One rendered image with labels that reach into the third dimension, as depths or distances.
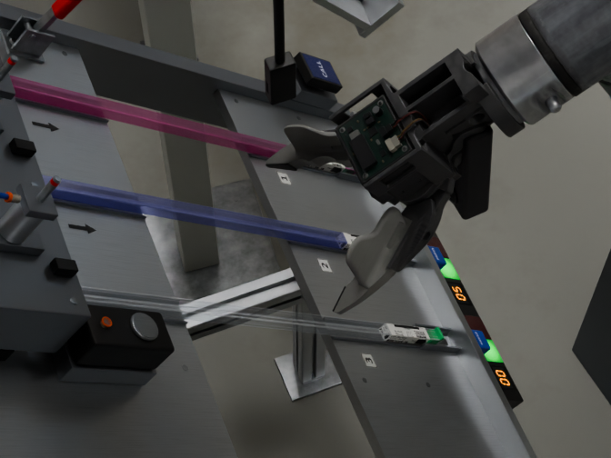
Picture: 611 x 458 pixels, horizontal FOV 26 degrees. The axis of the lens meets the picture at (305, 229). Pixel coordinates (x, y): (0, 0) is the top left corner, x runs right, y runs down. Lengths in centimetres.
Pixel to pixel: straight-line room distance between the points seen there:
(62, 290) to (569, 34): 40
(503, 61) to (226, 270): 131
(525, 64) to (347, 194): 48
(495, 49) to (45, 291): 37
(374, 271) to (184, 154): 96
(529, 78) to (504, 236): 133
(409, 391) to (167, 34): 67
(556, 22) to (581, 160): 144
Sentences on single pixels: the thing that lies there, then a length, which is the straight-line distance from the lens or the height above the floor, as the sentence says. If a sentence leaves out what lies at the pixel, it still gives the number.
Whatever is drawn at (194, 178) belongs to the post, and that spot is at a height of 28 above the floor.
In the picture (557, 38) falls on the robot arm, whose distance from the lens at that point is 97.
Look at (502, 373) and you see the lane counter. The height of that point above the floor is 66.
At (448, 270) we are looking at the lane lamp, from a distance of 149.
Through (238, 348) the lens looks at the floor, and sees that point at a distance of 217.
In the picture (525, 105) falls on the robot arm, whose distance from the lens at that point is 98.
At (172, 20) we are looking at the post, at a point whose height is 64.
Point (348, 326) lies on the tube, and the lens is 123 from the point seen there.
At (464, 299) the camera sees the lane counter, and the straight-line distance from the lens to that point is 147.
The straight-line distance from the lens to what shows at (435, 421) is 127.
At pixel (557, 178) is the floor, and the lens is 237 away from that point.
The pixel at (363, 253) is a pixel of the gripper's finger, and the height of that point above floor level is 108.
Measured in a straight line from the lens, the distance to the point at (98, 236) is 110.
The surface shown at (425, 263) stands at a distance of 140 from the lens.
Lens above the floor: 194
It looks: 58 degrees down
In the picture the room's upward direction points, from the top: straight up
